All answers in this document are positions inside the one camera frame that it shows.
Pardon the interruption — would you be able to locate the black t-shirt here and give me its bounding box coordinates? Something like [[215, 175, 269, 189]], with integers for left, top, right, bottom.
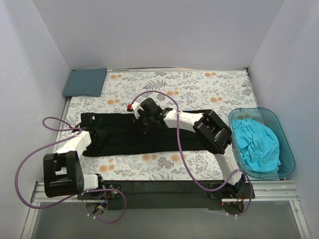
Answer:
[[83, 110, 207, 157]]

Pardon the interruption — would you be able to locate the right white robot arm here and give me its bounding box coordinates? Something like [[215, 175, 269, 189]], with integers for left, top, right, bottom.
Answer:
[[127, 98, 245, 197]]

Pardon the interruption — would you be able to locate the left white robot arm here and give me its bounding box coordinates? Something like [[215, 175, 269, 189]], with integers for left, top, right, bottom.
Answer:
[[43, 113, 107, 198]]

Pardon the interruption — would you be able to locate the folded grey-blue t-shirt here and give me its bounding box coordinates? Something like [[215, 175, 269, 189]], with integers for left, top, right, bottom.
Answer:
[[62, 68, 107, 98]]

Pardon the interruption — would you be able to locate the floral patterned table mat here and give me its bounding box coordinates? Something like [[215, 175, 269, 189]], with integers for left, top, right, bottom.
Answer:
[[63, 71, 257, 180]]

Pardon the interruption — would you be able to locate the turquoise t-shirt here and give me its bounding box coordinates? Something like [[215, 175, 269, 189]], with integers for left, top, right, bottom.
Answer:
[[232, 118, 281, 173]]

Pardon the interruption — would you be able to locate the teal plastic bin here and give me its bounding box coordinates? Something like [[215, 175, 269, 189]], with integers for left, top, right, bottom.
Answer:
[[227, 106, 296, 179]]

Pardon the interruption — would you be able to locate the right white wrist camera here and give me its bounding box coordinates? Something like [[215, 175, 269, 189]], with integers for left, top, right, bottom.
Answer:
[[127, 102, 144, 119]]

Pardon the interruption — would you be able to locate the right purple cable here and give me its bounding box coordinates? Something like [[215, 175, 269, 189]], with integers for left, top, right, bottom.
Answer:
[[127, 91, 255, 221]]

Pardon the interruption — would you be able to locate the purple cable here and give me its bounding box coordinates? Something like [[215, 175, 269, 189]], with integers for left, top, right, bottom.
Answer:
[[127, 91, 255, 221], [14, 117, 127, 224]]

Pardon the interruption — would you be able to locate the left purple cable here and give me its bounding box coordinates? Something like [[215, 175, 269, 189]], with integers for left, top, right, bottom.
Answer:
[[14, 117, 127, 224]]

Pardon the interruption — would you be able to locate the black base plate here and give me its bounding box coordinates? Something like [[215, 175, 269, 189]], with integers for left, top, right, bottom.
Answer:
[[77, 178, 257, 210]]

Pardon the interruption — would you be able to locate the aluminium frame rail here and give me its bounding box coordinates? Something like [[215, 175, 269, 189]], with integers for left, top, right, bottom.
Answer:
[[31, 180, 300, 203]]

